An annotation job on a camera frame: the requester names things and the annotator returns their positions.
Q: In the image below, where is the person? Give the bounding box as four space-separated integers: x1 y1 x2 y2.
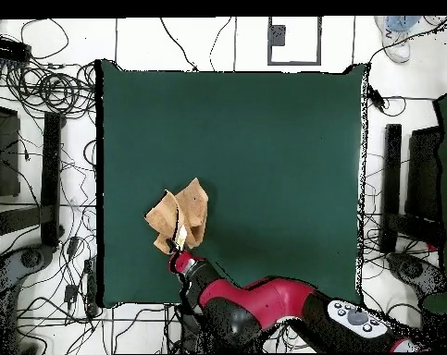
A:
373 15 423 65

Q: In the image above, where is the tan terry towel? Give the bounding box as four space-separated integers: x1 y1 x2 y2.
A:
143 177 210 255

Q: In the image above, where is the black stand frame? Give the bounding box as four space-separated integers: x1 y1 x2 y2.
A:
379 123 446 254
0 111 65 248

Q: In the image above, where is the black power strip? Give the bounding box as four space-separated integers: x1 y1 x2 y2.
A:
0 35 32 62

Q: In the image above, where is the black box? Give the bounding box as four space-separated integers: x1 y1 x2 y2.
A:
0 104 21 198
405 126 446 223

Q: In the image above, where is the tangle of black cables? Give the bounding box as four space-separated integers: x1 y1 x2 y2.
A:
0 58 98 119

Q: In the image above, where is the grey office chair base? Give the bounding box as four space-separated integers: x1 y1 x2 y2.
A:
0 245 56 354
387 251 447 297

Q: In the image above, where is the grey floor hatch frame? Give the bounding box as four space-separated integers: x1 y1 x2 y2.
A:
267 16 323 67

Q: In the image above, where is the black cable with plug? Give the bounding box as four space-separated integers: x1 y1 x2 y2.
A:
158 17 199 72

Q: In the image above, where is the dark green table cloth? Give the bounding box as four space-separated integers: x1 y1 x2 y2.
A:
95 58 368 308

